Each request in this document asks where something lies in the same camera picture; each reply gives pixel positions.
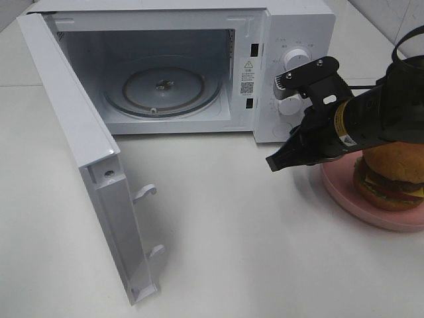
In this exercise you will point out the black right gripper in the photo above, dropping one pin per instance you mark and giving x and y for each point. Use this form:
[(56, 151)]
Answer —
[(317, 140)]

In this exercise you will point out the round white door release button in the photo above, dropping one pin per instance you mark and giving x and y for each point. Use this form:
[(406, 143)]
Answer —
[(282, 131)]

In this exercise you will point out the pink round plate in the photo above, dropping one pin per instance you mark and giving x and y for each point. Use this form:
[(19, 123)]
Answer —
[(337, 177)]

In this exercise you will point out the toy burger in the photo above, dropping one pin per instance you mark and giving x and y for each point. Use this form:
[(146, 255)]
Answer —
[(390, 176)]

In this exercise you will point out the white microwave door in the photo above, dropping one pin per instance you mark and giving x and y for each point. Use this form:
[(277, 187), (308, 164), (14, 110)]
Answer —
[(97, 155)]

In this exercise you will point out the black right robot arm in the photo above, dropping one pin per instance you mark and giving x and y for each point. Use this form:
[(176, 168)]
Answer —
[(338, 123)]

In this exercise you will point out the lower white microwave knob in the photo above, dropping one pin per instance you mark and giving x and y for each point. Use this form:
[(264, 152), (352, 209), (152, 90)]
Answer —
[(290, 106)]

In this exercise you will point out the white microwave knob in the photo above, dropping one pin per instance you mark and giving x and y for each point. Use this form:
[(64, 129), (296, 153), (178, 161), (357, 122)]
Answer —
[(290, 106), (296, 57)]

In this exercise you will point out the upper white microwave knob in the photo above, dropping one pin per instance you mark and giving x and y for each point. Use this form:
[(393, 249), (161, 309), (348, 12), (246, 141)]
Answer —
[(296, 57)]

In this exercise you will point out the white microwave oven body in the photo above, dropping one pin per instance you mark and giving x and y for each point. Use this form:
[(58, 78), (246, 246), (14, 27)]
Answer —
[(245, 41)]

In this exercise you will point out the glass microwave turntable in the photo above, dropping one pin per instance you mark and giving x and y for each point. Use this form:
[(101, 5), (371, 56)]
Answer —
[(162, 86)]

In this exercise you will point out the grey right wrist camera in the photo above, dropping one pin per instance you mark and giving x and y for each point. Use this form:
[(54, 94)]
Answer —
[(285, 85)]

